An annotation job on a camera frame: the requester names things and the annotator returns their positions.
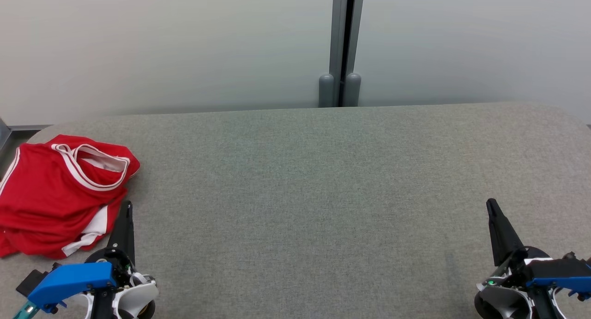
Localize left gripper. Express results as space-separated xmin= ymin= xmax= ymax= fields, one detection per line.
xmin=83 ymin=200 xmax=160 ymax=319

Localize teal left camera connector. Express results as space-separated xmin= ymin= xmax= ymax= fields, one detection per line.
xmin=13 ymin=302 xmax=38 ymax=319

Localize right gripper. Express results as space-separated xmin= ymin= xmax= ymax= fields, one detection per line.
xmin=475 ymin=198 xmax=567 ymax=319

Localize red shorts with white panels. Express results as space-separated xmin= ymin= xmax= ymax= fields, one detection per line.
xmin=0 ymin=200 xmax=121 ymax=260

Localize red basketball jersey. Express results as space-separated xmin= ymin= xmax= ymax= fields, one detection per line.
xmin=0 ymin=134 xmax=141 ymax=227

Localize grey post with black slot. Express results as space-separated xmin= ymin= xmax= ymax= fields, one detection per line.
xmin=318 ymin=0 xmax=365 ymax=108

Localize grey metal frame post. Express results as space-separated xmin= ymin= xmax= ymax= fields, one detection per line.
xmin=0 ymin=118 xmax=12 ymax=150

